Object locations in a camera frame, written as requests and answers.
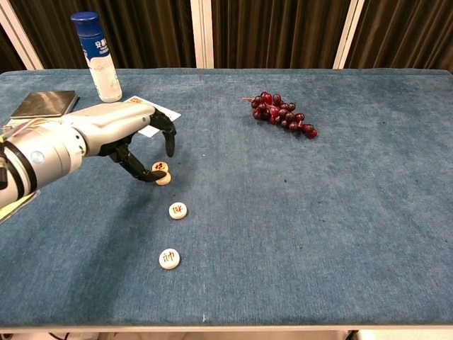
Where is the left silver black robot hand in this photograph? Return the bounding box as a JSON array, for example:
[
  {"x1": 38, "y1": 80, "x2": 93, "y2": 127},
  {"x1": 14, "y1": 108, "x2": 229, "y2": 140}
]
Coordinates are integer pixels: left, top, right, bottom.
[{"x1": 62, "y1": 101, "x2": 178, "y2": 183}]

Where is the blue capped white bottle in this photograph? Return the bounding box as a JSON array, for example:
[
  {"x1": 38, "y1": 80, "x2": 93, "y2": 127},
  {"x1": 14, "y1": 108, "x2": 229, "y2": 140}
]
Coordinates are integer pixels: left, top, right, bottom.
[{"x1": 70, "y1": 11, "x2": 123, "y2": 103}]

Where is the silver kitchen scale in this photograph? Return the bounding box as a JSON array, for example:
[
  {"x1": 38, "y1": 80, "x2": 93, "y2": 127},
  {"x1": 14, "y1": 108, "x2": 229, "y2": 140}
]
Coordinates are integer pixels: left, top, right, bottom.
[{"x1": 6, "y1": 90, "x2": 79, "y2": 125}]

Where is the dark pleated curtain panel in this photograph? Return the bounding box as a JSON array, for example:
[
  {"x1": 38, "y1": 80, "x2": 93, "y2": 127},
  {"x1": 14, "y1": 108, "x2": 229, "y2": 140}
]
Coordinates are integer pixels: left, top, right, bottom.
[
  {"x1": 345, "y1": 0, "x2": 453, "y2": 74},
  {"x1": 8, "y1": 0, "x2": 197, "y2": 70},
  {"x1": 0, "y1": 24, "x2": 28, "y2": 74},
  {"x1": 211, "y1": 0, "x2": 353, "y2": 70}
]

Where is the packaged peeler blister pack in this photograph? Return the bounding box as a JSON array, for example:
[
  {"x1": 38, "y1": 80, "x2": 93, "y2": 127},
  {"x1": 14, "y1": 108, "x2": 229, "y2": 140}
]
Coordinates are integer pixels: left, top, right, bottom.
[{"x1": 0, "y1": 189, "x2": 41, "y2": 225}]

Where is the red grape bunch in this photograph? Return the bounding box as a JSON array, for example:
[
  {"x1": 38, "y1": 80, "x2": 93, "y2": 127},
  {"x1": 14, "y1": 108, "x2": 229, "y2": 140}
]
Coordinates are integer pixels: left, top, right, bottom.
[{"x1": 241, "y1": 91, "x2": 319, "y2": 140}]

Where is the blue table cloth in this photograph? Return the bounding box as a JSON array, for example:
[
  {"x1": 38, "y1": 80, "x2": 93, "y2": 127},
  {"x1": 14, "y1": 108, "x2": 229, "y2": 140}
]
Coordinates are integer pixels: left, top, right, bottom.
[{"x1": 0, "y1": 67, "x2": 453, "y2": 327}]

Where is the white partition frame post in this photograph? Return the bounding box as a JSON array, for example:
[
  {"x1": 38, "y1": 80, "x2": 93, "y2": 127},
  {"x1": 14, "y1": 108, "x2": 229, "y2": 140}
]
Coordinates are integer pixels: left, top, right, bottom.
[
  {"x1": 190, "y1": 0, "x2": 215, "y2": 69},
  {"x1": 0, "y1": 0, "x2": 44, "y2": 71},
  {"x1": 332, "y1": 0, "x2": 366, "y2": 70}
]

